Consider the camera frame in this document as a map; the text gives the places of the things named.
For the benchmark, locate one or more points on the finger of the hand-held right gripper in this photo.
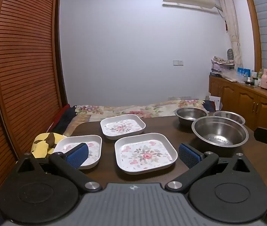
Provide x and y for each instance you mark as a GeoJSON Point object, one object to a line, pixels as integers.
{"type": "Point", "coordinates": [262, 134]}

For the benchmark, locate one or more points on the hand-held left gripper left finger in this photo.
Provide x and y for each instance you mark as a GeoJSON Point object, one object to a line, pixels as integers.
{"type": "Point", "coordinates": [78, 156]}

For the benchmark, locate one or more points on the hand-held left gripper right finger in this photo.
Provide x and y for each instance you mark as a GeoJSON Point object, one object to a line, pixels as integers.
{"type": "Point", "coordinates": [188, 156]}

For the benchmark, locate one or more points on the white floral square plate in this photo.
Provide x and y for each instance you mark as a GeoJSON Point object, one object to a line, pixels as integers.
{"type": "Point", "coordinates": [94, 150]}
{"type": "Point", "coordinates": [124, 127]}
{"type": "Point", "coordinates": [145, 155]}

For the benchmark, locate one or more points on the small steel bowl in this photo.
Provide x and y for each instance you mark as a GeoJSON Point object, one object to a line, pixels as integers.
{"type": "Point", "coordinates": [190, 116]}
{"type": "Point", "coordinates": [229, 116]}

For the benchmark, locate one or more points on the large steel bowl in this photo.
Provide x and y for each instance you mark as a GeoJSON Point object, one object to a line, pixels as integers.
{"type": "Point", "coordinates": [218, 131]}

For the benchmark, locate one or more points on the red and black cloth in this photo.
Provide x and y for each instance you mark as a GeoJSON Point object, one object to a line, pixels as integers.
{"type": "Point", "coordinates": [64, 120]}

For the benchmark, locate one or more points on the wooden sideboard cabinet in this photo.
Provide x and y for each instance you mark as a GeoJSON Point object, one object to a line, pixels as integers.
{"type": "Point", "coordinates": [241, 101]}

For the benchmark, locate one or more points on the dark blue cloth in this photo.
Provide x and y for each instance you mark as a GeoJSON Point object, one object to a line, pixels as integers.
{"type": "Point", "coordinates": [210, 107]}

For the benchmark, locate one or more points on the pink thermos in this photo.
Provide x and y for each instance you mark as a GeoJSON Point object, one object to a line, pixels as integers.
{"type": "Point", "coordinates": [264, 80]}

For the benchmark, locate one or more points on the white paper box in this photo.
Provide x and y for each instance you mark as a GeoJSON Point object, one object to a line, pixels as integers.
{"type": "Point", "coordinates": [215, 100]}

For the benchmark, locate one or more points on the floral bedsheet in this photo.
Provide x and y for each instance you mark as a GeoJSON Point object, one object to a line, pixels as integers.
{"type": "Point", "coordinates": [124, 110]}

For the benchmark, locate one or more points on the blue box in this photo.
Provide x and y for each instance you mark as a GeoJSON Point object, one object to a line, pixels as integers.
{"type": "Point", "coordinates": [244, 71]}

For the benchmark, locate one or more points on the clear plastic bag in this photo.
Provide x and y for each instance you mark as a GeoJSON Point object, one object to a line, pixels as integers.
{"type": "Point", "coordinates": [232, 76]}

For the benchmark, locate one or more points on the pile of folded cloths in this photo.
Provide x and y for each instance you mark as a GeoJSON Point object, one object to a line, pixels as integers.
{"type": "Point", "coordinates": [221, 64]}

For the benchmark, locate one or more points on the grey round fan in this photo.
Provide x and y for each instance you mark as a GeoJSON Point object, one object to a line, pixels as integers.
{"type": "Point", "coordinates": [230, 54]}

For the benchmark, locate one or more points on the cream curtain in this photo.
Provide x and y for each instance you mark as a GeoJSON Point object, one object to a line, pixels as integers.
{"type": "Point", "coordinates": [232, 28]}

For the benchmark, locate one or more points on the white wall switch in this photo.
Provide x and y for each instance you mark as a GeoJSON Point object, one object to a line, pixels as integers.
{"type": "Point", "coordinates": [178, 62]}

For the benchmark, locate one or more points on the wooden window frame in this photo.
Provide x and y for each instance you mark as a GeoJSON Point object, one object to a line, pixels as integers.
{"type": "Point", "coordinates": [253, 33]}

